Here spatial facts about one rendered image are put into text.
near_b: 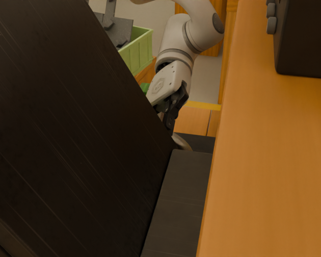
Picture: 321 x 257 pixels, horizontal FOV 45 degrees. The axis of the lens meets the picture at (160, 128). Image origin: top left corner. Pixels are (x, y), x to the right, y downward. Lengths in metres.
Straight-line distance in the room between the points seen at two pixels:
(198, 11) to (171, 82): 0.17
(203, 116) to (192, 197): 0.85
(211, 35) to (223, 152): 0.68
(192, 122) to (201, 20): 0.59
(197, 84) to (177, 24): 2.53
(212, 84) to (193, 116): 2.04
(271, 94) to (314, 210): 0.09
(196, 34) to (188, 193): 0.39
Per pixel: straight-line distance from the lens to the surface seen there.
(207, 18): 0.86
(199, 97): 3.25
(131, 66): 1.81
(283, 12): 0.26
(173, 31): 0.90
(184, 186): 0.60
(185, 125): 1.36
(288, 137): 0.21
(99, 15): 1.94
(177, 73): 0.80
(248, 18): 0.36
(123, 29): 1.86
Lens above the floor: 1.66
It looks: 35 degrees down
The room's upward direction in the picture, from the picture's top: straight up
